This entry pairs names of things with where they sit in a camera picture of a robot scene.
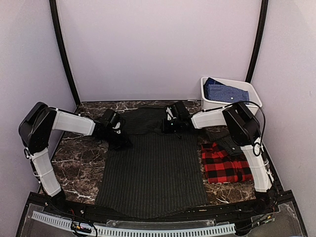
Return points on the left black frame post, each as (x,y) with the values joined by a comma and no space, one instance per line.
(62,51)

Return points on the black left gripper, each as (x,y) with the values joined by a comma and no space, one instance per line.
(124,142)

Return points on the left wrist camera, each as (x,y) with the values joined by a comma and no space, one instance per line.
(118,127)

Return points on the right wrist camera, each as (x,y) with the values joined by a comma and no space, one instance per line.
(170,115)

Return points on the red black plaid folded shirt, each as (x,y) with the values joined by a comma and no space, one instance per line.
(220,167)

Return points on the black pinstriped long sleeve shirt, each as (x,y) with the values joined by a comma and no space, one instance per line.
(158,176)

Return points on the white slotted cable duct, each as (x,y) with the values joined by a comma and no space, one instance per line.
(136,229)

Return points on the blue checked shirt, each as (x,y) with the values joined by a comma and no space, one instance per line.
(217,91)

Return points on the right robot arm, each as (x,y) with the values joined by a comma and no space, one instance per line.
(244,130)

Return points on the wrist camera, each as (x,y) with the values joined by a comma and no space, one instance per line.
(170,115)
(118,127)

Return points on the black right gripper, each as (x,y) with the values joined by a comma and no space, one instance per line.
(166,129)

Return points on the white plastic bin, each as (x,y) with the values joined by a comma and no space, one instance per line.
(212,102)

